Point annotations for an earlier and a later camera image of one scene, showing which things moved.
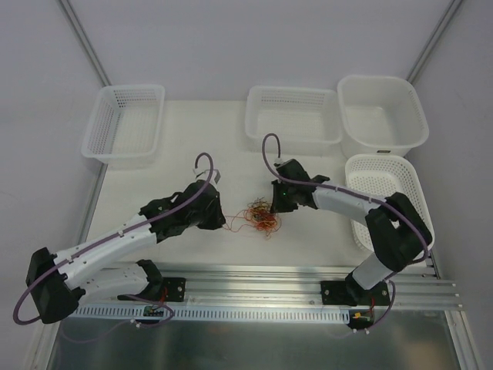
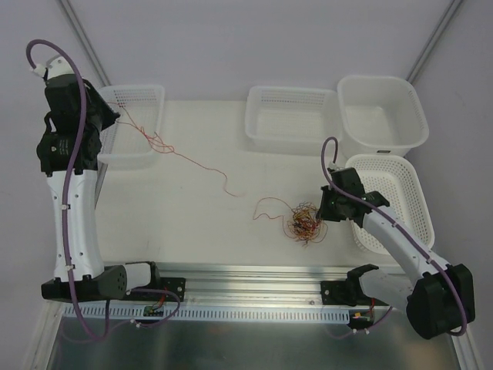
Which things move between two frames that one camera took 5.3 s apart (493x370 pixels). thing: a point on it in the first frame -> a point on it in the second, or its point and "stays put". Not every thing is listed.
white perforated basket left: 125,126 stays put
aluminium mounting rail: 414,287 stays put
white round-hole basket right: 377,176 stays put
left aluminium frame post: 101,72 stays put
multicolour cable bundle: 257,214 -> 306,224
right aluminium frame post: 434,40 stays put
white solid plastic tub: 380,115 stays put
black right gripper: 279,198 -> 331,206
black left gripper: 212,215 -> 103,112
